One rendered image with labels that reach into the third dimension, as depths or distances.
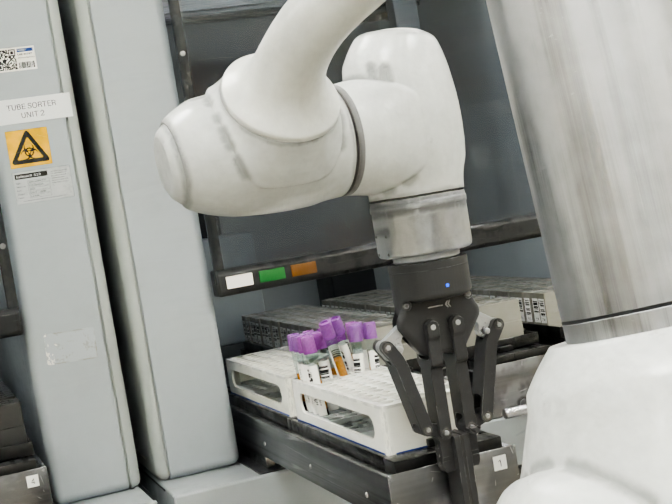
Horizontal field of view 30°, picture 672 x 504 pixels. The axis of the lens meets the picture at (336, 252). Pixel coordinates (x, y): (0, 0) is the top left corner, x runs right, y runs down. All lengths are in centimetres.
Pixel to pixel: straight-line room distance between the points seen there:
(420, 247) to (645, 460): 57
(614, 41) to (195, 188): 50
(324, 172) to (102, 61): 65
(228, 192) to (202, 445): 70
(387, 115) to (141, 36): 63
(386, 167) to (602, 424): 55
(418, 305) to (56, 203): 63
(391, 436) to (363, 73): 35
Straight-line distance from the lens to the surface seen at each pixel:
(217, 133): 104
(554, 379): 63
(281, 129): 102
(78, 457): 166
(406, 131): 111
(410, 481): 120
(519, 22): 65
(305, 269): 168
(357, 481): 128
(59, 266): 164
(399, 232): 113
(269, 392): 170
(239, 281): 165
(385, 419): 122
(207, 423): 169
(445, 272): 114
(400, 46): 113
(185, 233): 167
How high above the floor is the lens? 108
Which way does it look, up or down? 3 degrees down
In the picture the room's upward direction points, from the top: 9 degrees counter-clockwise
